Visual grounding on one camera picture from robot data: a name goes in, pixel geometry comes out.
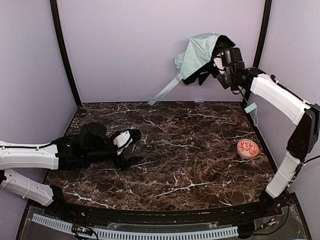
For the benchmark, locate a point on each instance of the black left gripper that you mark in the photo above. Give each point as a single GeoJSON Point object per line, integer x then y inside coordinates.
{"type": "Point", "coordinates": [119, 156]}

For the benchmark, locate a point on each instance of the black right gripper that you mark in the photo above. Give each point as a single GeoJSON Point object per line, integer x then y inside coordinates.
{"type": "Point", "coordinates": [215, 69]}

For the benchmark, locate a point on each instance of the mint green folding umbrella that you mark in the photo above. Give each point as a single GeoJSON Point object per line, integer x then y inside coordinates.
{"type": "Point", "coordinates": [196, 63]}

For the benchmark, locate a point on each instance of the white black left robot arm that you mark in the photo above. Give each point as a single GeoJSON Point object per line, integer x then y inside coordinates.
{"type": "Point", "coordinates": [78, 151]}

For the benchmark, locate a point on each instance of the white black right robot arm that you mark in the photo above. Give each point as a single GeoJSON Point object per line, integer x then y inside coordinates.
{"type": "Point", "coordinates": [306, 119]}

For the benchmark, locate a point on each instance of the red white patterned bowl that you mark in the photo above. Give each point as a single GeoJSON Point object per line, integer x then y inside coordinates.
{"type": "Point", "coordinates": [247, 149]}

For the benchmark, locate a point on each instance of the right black corner post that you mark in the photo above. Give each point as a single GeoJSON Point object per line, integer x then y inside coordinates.
{"type": "Point", "coordinates": [262, 33]}

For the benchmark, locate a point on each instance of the black corner post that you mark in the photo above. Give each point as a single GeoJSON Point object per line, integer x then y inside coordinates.
{"type": "Point", "coordinates": [262, 33]}
{"type": "Point", "coordinates": [63, 51]}

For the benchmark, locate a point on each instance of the white slotted cable duct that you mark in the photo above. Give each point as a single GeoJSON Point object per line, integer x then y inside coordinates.
{"type": "Point", "coordinates": [119, 231]}

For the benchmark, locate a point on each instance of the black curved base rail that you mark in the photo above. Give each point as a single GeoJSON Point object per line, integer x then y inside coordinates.
{"type": "Point", "coordinates": [284, 211]}

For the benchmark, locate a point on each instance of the left black corner post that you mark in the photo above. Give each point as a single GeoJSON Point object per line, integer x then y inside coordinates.
{"type": "Point", "coordinates": [63, 51]}

